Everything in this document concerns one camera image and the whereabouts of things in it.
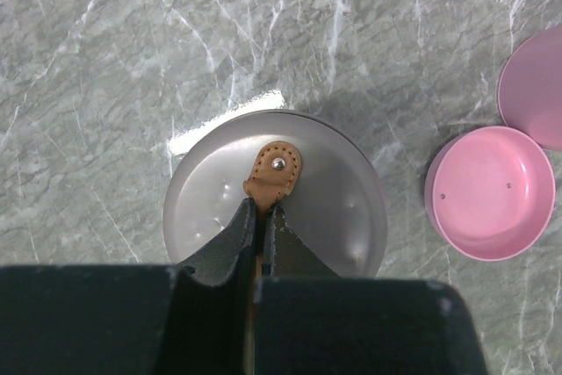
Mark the grey lid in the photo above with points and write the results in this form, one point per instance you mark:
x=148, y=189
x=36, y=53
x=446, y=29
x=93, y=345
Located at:
x=328, y=189

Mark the pink lid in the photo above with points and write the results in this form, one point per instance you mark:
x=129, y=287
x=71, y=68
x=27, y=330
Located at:
x=490, y=193

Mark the pink cylindrical container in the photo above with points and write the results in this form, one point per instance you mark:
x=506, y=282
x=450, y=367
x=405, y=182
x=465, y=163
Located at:
x=529, y=90

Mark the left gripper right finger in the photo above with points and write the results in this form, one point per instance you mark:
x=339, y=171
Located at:
x=309, y=321

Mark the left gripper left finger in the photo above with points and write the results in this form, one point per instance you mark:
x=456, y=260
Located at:
x=184, y=318

